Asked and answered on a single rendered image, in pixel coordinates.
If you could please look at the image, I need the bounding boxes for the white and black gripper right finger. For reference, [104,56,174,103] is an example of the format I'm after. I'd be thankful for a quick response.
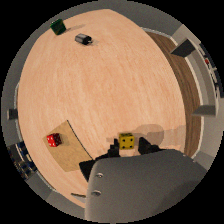
[138,137,166,155]

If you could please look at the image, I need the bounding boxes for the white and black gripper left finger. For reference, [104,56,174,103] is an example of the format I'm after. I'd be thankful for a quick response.
[79,138,120,183]

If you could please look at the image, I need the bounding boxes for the yellow die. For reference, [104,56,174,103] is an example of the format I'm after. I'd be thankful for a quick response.
[119,133,135,150]

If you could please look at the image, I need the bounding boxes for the red die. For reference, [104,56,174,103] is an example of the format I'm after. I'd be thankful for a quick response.
[47,133,62,147]

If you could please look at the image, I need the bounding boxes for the green drink can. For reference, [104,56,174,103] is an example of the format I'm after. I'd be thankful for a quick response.
[50,18,66,35]

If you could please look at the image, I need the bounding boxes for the tan square mat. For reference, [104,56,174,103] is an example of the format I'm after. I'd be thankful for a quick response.
[42,120,93,172]

